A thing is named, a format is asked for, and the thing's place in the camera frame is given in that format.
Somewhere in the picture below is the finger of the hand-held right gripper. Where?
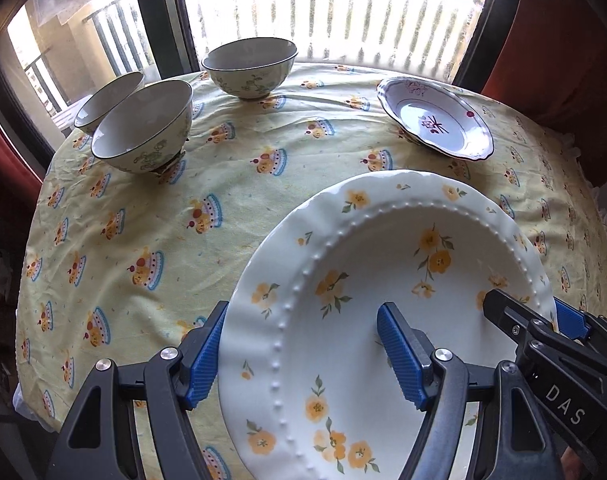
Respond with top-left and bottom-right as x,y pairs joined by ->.
483,288 -> 559,357
555,298 -> 607,376

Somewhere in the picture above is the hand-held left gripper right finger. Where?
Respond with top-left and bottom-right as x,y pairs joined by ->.
377,302 -> 574,480

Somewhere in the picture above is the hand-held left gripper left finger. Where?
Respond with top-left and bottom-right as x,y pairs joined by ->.
46,300 -> 229,480

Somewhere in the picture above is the yellow floral white plate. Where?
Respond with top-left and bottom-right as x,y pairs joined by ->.
217,170 -> 557,480

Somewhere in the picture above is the red patterned white plate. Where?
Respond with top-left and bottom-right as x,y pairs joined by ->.
376,76 -> 494,162

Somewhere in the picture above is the floral ceramic bowl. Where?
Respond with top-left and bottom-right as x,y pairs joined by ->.
91,80 -> 193,175
74,71 -> 145,136
202,37 -> 299,100

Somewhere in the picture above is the yellow cake print tablecloth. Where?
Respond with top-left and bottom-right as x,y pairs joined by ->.
14,60 -> 607,480

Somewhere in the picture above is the dark furniture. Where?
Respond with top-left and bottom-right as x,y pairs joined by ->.
0,200 -> 39,480

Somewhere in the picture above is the red curtain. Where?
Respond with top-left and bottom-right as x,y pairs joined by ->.
478,0 -> 607,186
0,95 -> 49,211

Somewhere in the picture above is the white plastic chair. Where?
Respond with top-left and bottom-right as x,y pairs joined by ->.
51,107 -> 92,137

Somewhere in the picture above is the metal balcony railing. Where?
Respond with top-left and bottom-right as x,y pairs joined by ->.
194,0 -> 484,71
24,0 -> 154,111

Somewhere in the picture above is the hanging white cloth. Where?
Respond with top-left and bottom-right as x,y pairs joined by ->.
31,0 -> 134,28

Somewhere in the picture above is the dark window frame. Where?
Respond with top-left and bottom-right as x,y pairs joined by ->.
0,0 -> 529,171

